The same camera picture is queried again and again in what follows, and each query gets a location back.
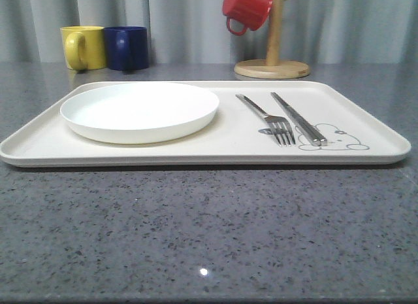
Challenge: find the white round plate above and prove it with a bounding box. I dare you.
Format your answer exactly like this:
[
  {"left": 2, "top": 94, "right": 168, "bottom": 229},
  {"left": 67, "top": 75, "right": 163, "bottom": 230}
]
[{"left": 60, "top": 82, "right": 220, "bottom": 144}]

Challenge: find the dark blue mug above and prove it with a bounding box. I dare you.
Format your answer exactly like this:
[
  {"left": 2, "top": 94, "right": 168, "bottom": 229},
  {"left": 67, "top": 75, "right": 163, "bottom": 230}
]
[{"left": 103, "top": 26, "right": 150, "bottom": 71}]

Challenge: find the yellow mug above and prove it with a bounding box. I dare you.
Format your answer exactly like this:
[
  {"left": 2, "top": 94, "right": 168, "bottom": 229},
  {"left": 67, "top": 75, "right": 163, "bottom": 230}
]
[{"left": 60, "top": 25, "right": 106, "bottom": 71}]

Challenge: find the red mug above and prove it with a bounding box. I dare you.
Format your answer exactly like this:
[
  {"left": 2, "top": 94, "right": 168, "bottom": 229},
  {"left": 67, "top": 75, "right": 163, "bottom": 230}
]
[{"left": 222, "top": 0, "right": 273, "bottom": 36}]

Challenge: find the silver chopstick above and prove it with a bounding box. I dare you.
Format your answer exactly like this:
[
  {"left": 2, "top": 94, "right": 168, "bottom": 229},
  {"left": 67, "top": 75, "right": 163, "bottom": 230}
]
[
  {"left": 270, "top": 92, "right": 323, "bottom": 147},
  {"left": 272, "top": 92, "right": 328, "bottom": 146}
]

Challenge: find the beige rabbit serving tray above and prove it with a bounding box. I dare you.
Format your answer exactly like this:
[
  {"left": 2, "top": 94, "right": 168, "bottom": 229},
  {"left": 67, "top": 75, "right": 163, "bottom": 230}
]
[{"left": 1, "top": 81, "right": 411, "bottom": 167}]

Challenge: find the silver fork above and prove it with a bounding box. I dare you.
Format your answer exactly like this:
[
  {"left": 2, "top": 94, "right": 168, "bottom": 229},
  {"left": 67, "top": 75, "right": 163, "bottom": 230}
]
[{"left": 235, "top": 94, "right": 296, "bottom": 147}]

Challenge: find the grey curtain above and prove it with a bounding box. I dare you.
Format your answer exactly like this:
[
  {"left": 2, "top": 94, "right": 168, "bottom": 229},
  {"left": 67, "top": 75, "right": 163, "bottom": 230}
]
[{"left": 1, "top": 0, "right": 417, "bottom": 63}]

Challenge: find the wooden mug tree stand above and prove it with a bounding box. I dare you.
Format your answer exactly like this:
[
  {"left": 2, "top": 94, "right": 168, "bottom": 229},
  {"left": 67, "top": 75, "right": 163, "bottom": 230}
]
[{"left": 234, "top": 0, "right": 310, "bottom": 79}]

